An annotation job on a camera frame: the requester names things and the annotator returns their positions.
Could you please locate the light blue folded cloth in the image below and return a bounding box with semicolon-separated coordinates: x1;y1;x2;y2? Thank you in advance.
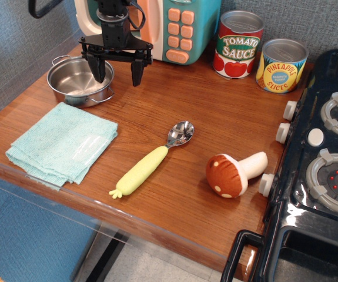
6;102;118;190

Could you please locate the toy microwave teal and cream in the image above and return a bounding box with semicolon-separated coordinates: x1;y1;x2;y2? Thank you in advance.
73;0;222;66

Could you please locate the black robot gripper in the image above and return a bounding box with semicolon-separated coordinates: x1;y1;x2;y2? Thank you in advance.
79;16;153;87

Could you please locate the small stainless steel pan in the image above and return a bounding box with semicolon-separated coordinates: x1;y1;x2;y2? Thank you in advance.
46;55;115;108

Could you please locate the black toy stove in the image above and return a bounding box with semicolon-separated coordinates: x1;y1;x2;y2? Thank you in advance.
222;49;338;281

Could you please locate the tomato sauce can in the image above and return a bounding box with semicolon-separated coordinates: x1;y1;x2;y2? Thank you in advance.
213;10;265;79

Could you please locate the black braided cable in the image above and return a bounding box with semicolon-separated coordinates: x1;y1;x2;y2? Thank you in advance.
28;0;63;19

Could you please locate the pineapple slices can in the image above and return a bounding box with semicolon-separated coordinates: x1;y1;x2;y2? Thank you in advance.
256;38;309;93

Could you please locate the spoon with yellow handle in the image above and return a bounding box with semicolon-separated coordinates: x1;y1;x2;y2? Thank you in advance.
109;121;195;199

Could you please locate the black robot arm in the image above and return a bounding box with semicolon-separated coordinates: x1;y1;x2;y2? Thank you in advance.
79;1;153;86

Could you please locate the plush brown mushroom toy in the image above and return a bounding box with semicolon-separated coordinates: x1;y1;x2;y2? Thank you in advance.
206;152;268;199

